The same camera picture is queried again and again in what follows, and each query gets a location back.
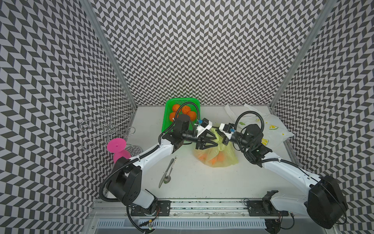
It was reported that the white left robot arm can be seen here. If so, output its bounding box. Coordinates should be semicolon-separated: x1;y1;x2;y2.
99;114;217;209

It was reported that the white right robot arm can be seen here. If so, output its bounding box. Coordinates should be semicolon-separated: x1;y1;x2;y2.
219;124;348;229

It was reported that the metal spoon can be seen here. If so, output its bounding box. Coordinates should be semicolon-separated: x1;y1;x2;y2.
164;157;178;184

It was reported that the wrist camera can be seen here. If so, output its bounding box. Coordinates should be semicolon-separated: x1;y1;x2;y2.
219;123;236;140
196;118;212;137

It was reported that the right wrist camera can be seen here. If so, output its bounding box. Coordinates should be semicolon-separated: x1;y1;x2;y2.
219;123;236;140

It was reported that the white printed plastic bag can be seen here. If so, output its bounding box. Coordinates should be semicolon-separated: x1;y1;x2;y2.
237;104;294;149

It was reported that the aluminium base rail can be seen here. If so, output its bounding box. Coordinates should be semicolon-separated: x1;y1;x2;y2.
81;199;339;234

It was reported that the pink plastic cup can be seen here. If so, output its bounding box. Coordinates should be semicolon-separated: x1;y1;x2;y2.
107;138;131;163

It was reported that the green plastic basket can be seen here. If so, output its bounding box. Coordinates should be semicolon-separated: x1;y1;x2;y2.
162;98;201;132

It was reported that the yellow-green plastic bag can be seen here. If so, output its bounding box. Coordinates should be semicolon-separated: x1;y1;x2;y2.
193;128;239;168

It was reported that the metal knife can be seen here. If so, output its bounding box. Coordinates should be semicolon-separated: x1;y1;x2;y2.
158;158;174;188

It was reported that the metal wire rack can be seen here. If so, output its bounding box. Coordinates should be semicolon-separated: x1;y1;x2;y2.
79;107;136;151

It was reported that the orange fruit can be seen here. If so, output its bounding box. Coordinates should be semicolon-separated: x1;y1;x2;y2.
182;105;191;115
216;153;226;163
209;157;218;166
172;104;180;112
169;112;179;122
187;111;197;121
199;155;206;162

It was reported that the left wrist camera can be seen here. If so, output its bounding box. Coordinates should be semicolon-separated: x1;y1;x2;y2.
196;118;212;137

